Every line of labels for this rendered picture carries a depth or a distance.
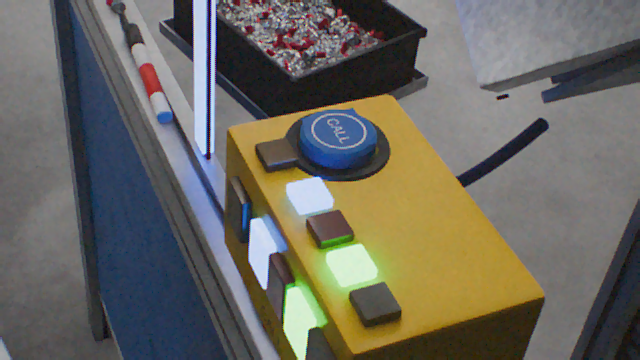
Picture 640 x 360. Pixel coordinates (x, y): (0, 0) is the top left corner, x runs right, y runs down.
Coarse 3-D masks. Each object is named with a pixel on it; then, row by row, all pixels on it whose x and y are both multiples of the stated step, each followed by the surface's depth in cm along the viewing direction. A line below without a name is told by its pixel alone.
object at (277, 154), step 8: (256, 144) 48; (264, 144) 48; (272, 144) 48; (280, 144) 48; (288, 144) 48; (256, 152) 48; (264, 152) 47; (272, 152) 47; (280, 152) 47; (288, 152) 47; (264, 160) 47; (272, 160) 47; (280, 160) 47; (288, 160) 47; (296, 160) 47; (264, 168) 47; (272, 168) 47; (280, 168) 47
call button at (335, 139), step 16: (320, 112) 49; (336, 112) 50; (352, 112) 50; (304, 128) 48; (320, 128) 48; (336, 128) 49; (352, 128) 49; (368, 128) 49; (304, 144) 48; (320, 144) 47; (336, 144) 48; (352, 144) 48; (368, 144) 48; (320, 160) 47; (336, 160) 47; (352, 160) 47; (368, 160) 48
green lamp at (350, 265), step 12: (336, 252) 43; (348, 252) 43; (360, 252) 43; (336, 264) 42; (348, 264) 42; (360, 264) 42; (372, 264) 42; (336, 276) 42; (348, 276) 42; (360, 276) 42; (372, 276) 42
